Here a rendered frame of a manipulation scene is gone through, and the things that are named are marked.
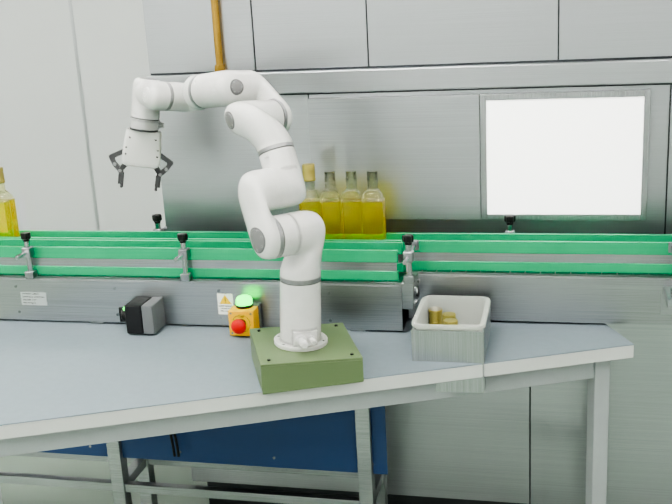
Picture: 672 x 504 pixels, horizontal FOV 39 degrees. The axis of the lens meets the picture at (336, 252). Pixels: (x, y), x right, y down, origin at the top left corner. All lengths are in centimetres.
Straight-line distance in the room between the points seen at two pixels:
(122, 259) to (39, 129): 386
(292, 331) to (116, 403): 42
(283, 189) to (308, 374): 42
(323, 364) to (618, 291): 79
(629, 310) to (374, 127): 82
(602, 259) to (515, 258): 22
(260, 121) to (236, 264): 51
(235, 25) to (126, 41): 341
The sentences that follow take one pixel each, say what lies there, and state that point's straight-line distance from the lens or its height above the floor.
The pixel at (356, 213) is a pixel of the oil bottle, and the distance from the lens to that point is 254.
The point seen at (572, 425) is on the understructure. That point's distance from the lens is 288.
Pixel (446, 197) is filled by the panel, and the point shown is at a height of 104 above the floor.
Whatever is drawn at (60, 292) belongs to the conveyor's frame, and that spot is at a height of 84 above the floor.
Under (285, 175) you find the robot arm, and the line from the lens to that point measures 215.
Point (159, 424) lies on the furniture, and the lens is 225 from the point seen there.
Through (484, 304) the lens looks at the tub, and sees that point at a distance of 245.
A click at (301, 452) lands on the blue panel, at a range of 271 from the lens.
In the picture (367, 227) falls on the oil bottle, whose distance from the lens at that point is 254.
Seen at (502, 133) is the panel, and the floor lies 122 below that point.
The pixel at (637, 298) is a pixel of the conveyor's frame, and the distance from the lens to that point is 252.
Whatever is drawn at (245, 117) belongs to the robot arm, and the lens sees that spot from 220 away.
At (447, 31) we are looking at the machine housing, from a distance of 261.
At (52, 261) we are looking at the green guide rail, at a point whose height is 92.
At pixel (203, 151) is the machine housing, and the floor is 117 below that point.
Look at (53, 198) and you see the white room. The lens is 654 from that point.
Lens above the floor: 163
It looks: 16 degrees down
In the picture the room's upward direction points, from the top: 3 degrees counter-clockwise
